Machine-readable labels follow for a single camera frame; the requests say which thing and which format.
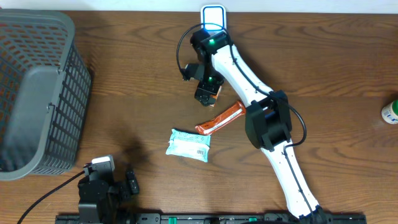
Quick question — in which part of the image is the orange Kleenex tissue pack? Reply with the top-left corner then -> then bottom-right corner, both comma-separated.
209,86 -> 222,107

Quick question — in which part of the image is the orange snack bar wrapper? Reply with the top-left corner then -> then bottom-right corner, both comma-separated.
195,100 -> 246,135

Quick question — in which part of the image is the teal wet wipes pack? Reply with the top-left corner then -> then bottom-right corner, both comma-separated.
165,129 -> 211,162

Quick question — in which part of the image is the green lid jar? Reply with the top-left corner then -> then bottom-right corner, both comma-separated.
381,100 -> 398,124

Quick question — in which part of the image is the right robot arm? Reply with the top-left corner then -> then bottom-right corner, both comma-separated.
180,26 -> 329,223

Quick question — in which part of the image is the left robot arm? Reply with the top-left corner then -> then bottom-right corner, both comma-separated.
78,163 -> 139,224

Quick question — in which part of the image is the white barcode scanner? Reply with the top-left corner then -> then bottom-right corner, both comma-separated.
200,4 -> 226,32

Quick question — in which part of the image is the grey plastic mesh basket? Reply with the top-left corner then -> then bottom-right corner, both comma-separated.
1,9 -> 93,181

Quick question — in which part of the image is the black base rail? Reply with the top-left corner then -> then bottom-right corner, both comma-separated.
55,212 -> 368,224

